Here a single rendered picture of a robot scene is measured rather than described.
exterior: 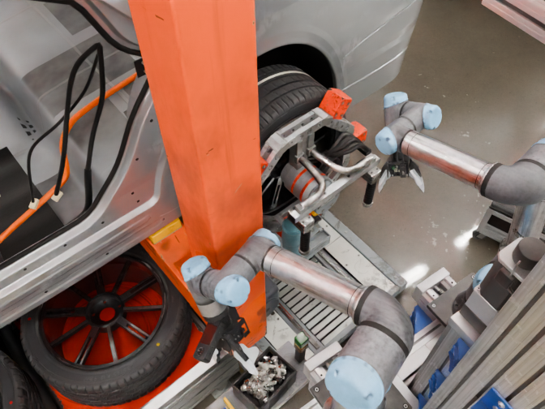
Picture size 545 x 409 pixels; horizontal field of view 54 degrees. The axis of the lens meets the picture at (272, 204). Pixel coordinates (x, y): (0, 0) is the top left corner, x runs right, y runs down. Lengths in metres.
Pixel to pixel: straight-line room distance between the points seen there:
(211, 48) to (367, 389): 0.68
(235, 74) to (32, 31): 1.78
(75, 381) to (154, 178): 0.81
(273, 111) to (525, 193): 0.87
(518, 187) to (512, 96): 2.57
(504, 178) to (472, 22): 3.19
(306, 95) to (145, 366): 1.17
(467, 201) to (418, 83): 1.02
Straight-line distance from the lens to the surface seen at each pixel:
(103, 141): 2.09
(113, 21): 1.53
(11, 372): 2.30
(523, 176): 1.46
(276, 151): 1.84
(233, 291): 1.26
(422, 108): 1.68
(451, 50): 4.23
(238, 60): 1.00
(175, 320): 2.19
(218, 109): 1.03
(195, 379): 2.21
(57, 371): 2.23
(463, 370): 1.40
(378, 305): 1.15
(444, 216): 3.16
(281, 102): 1.90
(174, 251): 2.13
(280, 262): 1.27
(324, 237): 2.77
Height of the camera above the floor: 2.47
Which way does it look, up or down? 54 degrees down
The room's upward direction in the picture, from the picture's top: 1 degrees counter-clockwise
